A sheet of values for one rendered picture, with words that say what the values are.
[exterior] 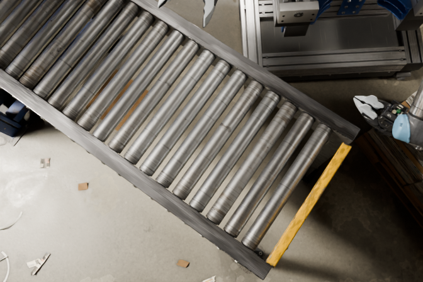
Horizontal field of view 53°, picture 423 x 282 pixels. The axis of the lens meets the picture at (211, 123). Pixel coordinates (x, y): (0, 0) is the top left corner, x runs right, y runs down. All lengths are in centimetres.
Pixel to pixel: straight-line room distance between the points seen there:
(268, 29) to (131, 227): 118
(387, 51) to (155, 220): 137
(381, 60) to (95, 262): 166
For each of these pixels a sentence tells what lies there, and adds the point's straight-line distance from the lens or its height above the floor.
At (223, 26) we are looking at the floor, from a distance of 238.
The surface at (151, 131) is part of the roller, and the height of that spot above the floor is 80.
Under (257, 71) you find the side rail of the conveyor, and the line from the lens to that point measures 141.
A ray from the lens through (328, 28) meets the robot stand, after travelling 219.
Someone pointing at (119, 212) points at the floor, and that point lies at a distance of 218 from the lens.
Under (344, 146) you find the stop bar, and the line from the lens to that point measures 136.
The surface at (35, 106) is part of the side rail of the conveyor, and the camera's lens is 151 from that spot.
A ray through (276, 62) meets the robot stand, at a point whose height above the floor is 23.
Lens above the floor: 211
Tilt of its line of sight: 75 degrees down
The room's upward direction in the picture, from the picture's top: 10 degrees counter-clockwise
